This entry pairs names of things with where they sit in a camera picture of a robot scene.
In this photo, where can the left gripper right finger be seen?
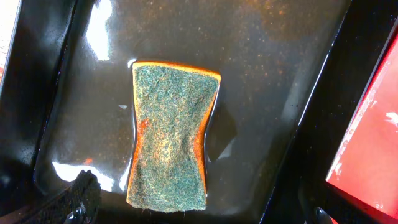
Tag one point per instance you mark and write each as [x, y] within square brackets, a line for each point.
[321, 217]

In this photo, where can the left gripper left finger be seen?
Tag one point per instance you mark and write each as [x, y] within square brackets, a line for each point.
[78, 203]

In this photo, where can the green orange sponge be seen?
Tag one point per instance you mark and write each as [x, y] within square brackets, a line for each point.
[172, 106]

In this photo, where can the red plastic tray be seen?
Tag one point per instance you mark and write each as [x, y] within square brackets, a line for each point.
[365, 165]

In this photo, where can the black rectangular water tray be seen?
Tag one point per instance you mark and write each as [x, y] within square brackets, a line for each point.
[293, 74]

